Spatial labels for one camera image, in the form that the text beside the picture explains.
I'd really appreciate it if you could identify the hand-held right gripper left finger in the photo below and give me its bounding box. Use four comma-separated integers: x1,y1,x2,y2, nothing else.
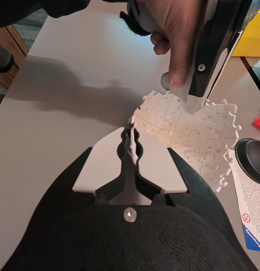
72,127,127,201

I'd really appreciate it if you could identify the yellow plastic bin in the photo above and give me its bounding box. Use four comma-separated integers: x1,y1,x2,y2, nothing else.
231,11,260,57

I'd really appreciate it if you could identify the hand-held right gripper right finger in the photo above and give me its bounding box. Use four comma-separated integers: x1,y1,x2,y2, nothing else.
135,129,188,201

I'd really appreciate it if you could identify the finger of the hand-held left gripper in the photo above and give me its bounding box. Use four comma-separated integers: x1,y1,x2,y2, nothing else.
203,31,244,106
161,64,207,115

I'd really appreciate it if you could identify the folded puzzle leaflet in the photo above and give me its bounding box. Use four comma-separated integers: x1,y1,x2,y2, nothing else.
227,149,260,253

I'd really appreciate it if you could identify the black round ball stand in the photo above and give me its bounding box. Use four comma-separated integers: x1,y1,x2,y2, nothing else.
235,138,260,186

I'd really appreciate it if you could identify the person's left hand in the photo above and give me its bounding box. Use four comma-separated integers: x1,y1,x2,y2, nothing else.
142,0,206,90

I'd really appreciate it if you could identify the partly built puzzle ball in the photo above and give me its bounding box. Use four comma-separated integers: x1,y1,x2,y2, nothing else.
128,90,242,193

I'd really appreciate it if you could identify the black chair armrest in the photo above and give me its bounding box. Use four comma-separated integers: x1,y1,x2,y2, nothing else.
0,45,15,74

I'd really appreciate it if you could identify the wooden pillar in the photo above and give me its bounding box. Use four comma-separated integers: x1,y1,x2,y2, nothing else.
0,24,29,90

